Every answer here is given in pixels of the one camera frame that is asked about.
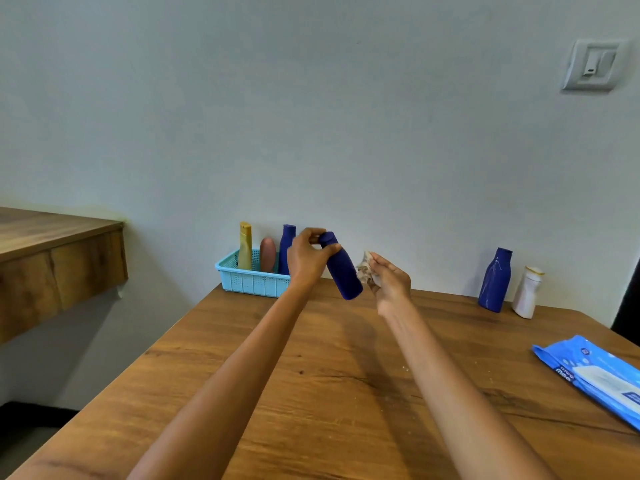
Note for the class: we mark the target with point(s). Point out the person's left forearm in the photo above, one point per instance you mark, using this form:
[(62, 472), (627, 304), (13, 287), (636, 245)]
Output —
[(225, 394)]

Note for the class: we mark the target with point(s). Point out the slim dark blue bottle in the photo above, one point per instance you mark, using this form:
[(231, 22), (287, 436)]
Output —
[(345, 274), (284, 249)]

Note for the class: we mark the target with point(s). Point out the grey wall light switch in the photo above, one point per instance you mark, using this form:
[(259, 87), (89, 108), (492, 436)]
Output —
[(594, 64)]

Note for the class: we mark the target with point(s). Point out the pink bottle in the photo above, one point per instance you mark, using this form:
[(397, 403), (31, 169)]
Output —
[(267, 257)]

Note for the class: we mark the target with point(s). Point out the person's right hand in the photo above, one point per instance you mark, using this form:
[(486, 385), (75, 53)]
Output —
[(392, 287)]

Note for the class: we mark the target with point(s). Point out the white wipe cloth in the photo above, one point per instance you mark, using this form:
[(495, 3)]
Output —
[(364, 269)]

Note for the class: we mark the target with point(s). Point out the black door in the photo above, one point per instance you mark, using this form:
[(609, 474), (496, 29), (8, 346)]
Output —
[(629, 314)]

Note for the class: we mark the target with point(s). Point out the blue wet wipes pack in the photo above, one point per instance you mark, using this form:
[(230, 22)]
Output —
[(570, 359)]

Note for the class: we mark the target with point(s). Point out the wooden table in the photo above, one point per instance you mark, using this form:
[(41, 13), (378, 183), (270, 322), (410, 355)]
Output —
[(350, 394)]

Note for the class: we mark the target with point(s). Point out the wooden side desk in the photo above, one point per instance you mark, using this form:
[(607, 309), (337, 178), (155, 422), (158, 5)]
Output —
[(50, 269)]

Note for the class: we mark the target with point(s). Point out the wide dark blue bottle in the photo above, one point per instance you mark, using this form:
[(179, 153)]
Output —
[(495, 282)]

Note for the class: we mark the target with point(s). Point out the yellow bottle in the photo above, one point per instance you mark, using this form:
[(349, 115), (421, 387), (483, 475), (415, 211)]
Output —
[(245, 230)]

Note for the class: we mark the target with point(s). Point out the light blue plastic basket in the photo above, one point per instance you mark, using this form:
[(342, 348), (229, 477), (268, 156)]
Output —
[(250, 287)]

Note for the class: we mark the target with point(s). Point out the person's right forearm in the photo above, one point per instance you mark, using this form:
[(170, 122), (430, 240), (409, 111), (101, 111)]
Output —
[(460, 399)]

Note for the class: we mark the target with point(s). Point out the person's left hand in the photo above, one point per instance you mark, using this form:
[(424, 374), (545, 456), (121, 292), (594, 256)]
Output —
[(305, 262)]

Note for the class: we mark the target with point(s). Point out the beige bottle with white cap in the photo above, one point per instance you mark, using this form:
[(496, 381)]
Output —
[(244, 257)]

